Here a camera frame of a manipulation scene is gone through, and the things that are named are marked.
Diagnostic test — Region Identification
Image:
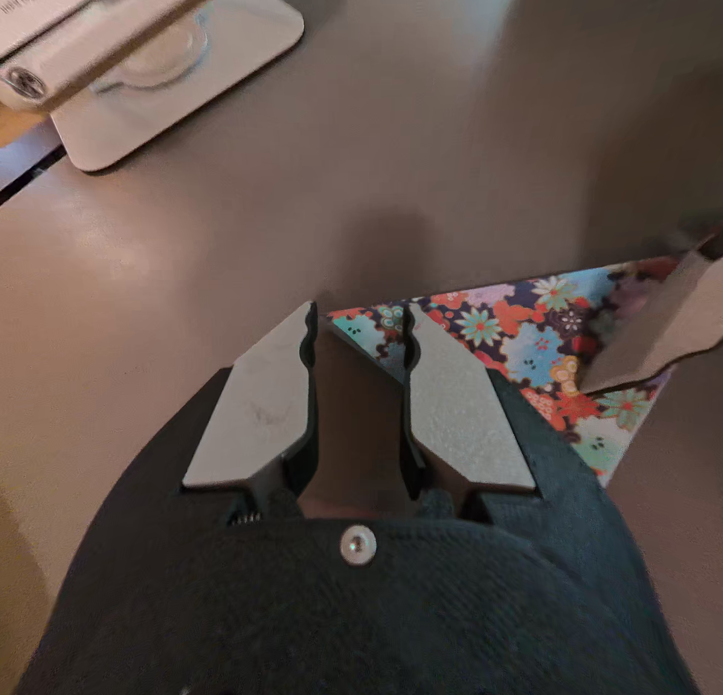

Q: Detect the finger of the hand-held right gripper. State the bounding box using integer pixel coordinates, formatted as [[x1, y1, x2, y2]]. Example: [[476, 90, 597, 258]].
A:
[[579, 232, 723, 395]]

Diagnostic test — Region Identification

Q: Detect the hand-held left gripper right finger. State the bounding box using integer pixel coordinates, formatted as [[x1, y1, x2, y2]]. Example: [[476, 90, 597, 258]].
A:
[[399, 303, 537, 503]]

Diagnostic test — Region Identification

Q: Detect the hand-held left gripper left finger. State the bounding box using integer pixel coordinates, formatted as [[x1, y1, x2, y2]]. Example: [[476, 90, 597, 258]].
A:
[[181, 301, 320, 506]]

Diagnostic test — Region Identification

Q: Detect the floral patterned origami paper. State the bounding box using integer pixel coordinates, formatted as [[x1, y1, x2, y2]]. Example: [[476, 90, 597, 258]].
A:
[[328, 254, 697, 489]]

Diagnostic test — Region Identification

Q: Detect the silver monitor stand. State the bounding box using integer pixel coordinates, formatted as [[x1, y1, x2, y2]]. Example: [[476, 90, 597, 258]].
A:
[[51, 0, 306, 174]]

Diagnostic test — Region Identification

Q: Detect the pale monitor panel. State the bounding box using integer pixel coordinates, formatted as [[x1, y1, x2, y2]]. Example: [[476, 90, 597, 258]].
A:
[[0, 0, 249, 111]]

